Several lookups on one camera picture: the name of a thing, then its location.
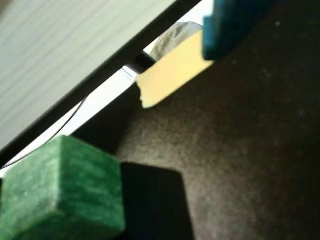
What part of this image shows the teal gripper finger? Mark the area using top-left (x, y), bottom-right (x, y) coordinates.
top-left (201, 0), bottom-right (276, 61)

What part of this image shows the green square wooden block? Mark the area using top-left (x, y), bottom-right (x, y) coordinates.
top-left (0, 134), bottom-right (126, 240)

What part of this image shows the grey crumpled plastic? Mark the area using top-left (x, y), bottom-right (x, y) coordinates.
top-left (149, 21), bottom-right (203, 62)

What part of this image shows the masking tape strip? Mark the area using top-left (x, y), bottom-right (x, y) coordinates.
top-left (136, 29), bottom-right (215, 109)

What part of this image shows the black frame bar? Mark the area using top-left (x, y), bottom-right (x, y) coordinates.
top-left (0, 0), bottom-right (202, 168)

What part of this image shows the thin black cable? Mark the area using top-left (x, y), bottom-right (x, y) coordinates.
top-left (4, 97), bottom-right (88, 168)

